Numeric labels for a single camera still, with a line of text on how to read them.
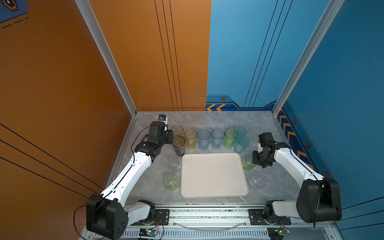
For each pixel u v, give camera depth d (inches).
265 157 28.5
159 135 24.0
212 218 29.7
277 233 27.7
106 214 15.1
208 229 27.9
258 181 33.4
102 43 31.9
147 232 27.9
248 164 35.3
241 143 35.2
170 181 33.4
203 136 37.0
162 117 27.4
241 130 37.7
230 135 40.2
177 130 36.6
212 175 34.2
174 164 35.8
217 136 36.8
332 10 27.6
